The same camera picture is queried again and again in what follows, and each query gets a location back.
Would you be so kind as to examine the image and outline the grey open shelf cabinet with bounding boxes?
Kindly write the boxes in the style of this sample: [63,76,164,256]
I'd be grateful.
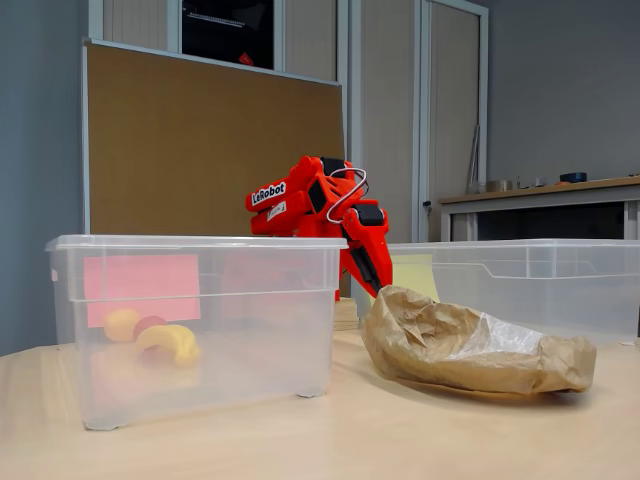
[88,0,350,84]

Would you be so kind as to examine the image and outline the pink paper note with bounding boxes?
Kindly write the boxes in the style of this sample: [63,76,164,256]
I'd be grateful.
[83,254,202,329]

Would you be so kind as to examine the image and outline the low sideboard with wooden top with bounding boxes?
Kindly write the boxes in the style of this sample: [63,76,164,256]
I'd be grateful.
[438,174,640,244]

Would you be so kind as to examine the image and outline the white wrist servo cable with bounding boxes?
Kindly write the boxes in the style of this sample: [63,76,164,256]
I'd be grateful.
[325,167,369,224]

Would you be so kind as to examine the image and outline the wooden base block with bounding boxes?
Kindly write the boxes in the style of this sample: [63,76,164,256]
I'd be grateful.
[333,297,361,332]

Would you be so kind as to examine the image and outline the grey tambour door cabinet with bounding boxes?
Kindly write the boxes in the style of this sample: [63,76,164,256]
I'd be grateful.
[348,0,490,245]

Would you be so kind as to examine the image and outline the black appliance with red logo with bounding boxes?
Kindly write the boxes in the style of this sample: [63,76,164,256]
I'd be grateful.
[181,0,276,70]

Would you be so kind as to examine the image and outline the crumpled brown paper bag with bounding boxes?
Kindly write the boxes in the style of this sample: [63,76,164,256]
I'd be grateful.
[360,284,599,396]

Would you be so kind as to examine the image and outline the clear plastic bin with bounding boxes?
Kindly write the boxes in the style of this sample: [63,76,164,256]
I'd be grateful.
[349,238,640,346]
[45,233,349,431]

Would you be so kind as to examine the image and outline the brown cork pin board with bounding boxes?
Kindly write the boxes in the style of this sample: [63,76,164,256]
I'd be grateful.
[82,38,347,236]

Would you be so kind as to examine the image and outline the red tomato toy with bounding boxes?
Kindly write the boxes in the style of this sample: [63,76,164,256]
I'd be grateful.
[132,314,169,341]

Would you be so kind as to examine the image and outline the yellow toy banana bunch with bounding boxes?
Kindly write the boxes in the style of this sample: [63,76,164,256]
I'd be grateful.
[135,323,201,367]

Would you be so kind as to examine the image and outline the leaning metal rods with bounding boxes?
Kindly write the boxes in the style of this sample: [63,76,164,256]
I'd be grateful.
[466,124,482,195]

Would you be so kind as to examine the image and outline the yellow paper note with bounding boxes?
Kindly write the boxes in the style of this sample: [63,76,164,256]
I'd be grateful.
[369,253,441,304]

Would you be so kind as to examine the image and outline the yellow toy lemon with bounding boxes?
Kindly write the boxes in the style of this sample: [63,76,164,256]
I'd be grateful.
[103,308,142,344]

